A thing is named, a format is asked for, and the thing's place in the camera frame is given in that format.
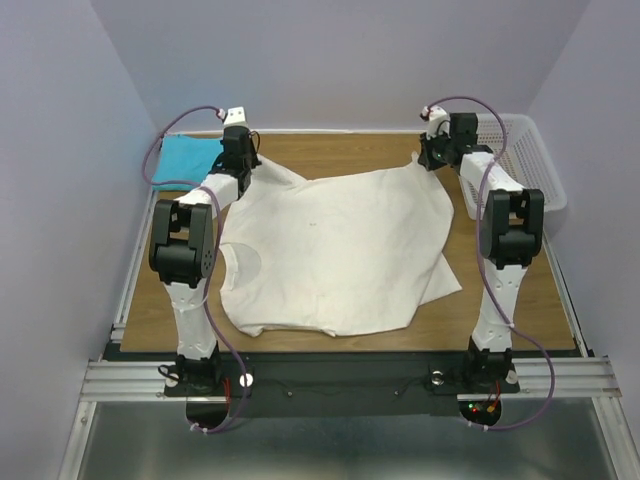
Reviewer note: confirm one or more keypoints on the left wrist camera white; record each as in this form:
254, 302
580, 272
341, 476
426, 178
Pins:
235, 116

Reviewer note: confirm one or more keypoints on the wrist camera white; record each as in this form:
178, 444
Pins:
235, 116
437, 121

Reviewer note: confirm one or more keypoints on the white plastic basket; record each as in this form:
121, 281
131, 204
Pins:
525, 159

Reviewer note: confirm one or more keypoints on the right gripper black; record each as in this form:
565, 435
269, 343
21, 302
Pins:
424, 157

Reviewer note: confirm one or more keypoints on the white t shirt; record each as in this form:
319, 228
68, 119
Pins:
346, 256

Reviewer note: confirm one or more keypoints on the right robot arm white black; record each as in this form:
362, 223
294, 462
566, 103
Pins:
509, 223

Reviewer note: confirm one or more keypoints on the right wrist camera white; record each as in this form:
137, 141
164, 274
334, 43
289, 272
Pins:
437, 121

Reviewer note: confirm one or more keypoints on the folded blue t shirt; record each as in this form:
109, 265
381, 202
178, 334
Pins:
184, 161

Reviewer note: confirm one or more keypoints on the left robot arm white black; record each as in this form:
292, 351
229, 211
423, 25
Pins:
185, 237

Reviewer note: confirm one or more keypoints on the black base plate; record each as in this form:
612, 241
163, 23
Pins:
281, 385

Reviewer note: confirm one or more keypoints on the aluminium frame rail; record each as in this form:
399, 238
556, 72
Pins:
548, 359

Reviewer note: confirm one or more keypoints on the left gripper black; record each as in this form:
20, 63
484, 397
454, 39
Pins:
253, 160

